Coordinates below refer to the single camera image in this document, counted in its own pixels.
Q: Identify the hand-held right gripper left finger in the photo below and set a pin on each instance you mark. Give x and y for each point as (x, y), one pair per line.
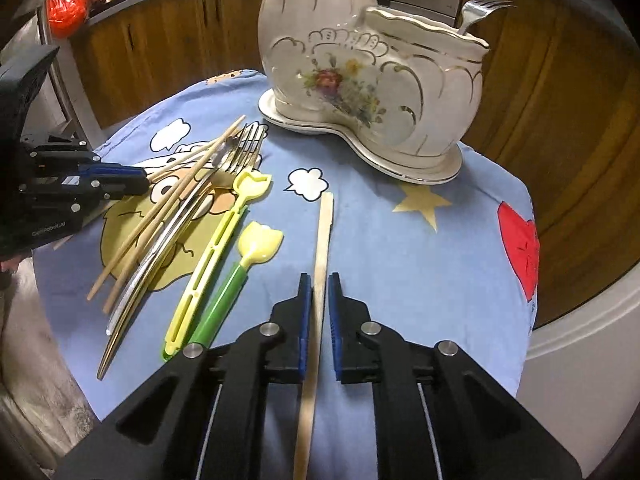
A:
(303, 325)

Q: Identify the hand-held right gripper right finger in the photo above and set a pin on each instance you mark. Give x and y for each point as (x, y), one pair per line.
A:
(334, 330)

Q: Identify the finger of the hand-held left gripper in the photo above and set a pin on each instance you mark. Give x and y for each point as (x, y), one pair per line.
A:
(120, 174)
(122, 188)

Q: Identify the wooden chopstick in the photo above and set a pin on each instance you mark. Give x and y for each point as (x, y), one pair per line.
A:
(165, 210)
(190, 157)
(322, 240)
(129, 275)

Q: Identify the silver fork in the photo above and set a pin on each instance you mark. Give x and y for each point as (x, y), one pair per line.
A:
(131, 286)
(472, 10)

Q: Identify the gold fork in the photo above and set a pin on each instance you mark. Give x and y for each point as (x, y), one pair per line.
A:
(117, 341)

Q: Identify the floral ceramic utensil holder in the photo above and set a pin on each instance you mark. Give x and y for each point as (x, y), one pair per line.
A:
(350, 35)

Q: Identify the blue cartoon printed cloth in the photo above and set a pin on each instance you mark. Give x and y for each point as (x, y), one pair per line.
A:
(400, 260)

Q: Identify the wooden lower cabinets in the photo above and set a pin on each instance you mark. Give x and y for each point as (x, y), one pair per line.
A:
(165, 50)

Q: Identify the white ceramic saucer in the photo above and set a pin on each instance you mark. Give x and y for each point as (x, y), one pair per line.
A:
(430, 170)

